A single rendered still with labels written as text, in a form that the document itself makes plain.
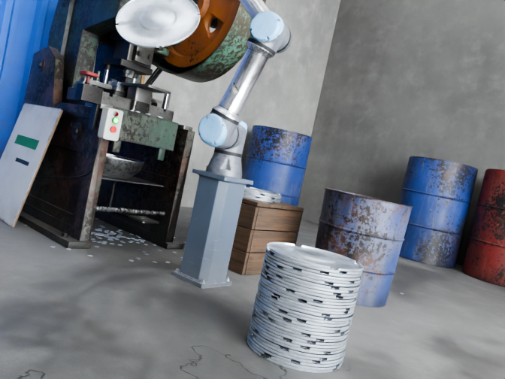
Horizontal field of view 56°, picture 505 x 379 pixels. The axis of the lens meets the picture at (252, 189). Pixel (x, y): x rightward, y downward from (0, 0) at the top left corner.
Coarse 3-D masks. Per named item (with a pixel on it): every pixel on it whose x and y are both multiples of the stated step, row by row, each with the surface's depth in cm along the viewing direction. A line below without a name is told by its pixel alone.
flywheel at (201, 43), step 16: (208, 0) 265; (224, 0) 258; (208, 16) 265; (224, 16) 256; (208, 32) 263; (224, 32) 250; (176, 48) 281; (192, 48) 271; (208, 48) 257; (176, 64) 274; (192, 64) 264
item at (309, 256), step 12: (276, 252) 134; (288, 252) 140; (300, 252) 141; (312, 252) 146; (324, 252) 155; (312, 264) 128; (324, 264) 133; (336, 264) 137; (348, 264) 141; (360, 264) 143
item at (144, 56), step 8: (120, 40) 240; (120, 48) 239; (128, 48) 235; (136, 48) 234; (144, 48) 237; (152, 48) 244; (120, 56) 238; (128, 56) 235; (136, 56) 235; (144, 56) 238; (152, 56) 240; (144, 64) 239
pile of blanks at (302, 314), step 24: (264, 264) 140; (288, 264) 130; (264, 288) 136; (288, 288) 130; (312, 288) 128; (336, 288) 130; (264, 312) 136; (288, 312) 129; (312, 312) 128; (336, 312) 130; (264, 336) 133; (288, 336) 129; (312, 336) 128; (336, 336) 134; (288, 360) 129; (312, 360) 131; (336, 360) 133
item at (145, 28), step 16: (144, 0) 170; (160, 0) 170; (176, 0) 170; (128, 16) 166; (144, 16) 165; (160, 16) 164; (176, 16) 165; (128, 32) 161; (144, 32) 161; (160, 32) 161; (176, 32) 160; (192, 32) 160
